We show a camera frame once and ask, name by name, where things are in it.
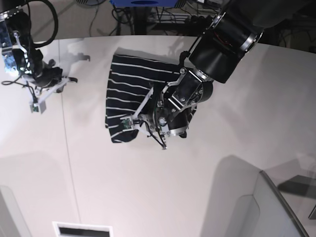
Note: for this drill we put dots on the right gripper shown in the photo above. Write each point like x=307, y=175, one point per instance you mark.
x=49, y=81

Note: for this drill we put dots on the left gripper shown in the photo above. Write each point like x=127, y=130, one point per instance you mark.
x=160, y=120

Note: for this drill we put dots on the navy white striped t-shirt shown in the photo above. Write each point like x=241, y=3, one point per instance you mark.
x=130, y=79

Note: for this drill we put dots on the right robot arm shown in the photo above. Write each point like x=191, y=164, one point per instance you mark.
x=23, y=58

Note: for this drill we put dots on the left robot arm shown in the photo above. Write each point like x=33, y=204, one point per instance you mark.
x=215, y=54

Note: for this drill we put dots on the blue box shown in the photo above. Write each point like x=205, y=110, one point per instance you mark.
x=144, y=3

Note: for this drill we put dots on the grey monitor edge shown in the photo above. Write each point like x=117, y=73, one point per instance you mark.
x=277, y=219

